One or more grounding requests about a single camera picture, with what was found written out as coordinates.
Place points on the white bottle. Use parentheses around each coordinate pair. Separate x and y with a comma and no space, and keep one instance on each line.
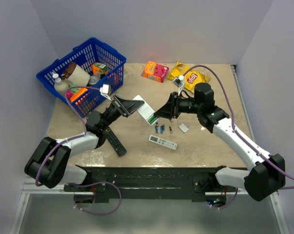
(60,85)

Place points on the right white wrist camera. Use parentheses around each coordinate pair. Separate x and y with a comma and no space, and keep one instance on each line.
(180,83)

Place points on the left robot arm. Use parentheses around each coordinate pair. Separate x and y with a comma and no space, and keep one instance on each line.
(48,165)

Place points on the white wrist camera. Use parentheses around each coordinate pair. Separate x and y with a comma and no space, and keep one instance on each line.
(180,83)
(105,91)

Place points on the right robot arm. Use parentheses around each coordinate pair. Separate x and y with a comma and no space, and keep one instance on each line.
(264,173)

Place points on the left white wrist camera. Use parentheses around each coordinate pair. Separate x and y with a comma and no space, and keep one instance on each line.
(105,91)

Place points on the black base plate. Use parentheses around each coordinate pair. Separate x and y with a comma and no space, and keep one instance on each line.
(150,183)

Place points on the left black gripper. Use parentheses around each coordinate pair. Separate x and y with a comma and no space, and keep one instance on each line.
(125,107)

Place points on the blue plastic shopping basket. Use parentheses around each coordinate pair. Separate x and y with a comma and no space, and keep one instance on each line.
(85,55)

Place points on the blue battery left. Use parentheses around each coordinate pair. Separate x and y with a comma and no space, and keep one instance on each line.
(156,128)

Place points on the cream cylindrical container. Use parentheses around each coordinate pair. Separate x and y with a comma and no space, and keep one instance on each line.
(74,75)

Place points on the orange box in basket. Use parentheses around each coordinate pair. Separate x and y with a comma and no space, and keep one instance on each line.
(77,94)

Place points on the light green packet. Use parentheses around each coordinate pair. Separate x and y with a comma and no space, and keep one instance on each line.
(74,89)

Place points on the black TV remote control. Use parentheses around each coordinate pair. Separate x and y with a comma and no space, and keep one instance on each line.
(115,142)

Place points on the long white remote control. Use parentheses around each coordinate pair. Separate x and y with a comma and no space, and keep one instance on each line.
(163,142)

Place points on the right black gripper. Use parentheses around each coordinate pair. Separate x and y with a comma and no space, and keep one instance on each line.
(171,109)

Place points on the orange pink snack box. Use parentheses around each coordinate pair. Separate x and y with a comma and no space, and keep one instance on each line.
(155,71)

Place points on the orange green juice carton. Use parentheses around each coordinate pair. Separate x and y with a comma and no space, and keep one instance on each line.
(99,69)

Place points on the small white remote control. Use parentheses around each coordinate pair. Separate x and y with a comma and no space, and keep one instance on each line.
(145,110)

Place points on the yellow Lays chips bag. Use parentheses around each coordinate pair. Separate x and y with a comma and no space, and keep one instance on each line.
(192,78)

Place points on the pink small box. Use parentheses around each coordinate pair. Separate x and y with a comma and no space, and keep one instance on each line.
(69,94)

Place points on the white battery cover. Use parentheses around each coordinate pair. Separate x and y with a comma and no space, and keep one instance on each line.
(183,128)

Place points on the metal tin can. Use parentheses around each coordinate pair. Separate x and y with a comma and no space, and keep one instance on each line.
(93,80)

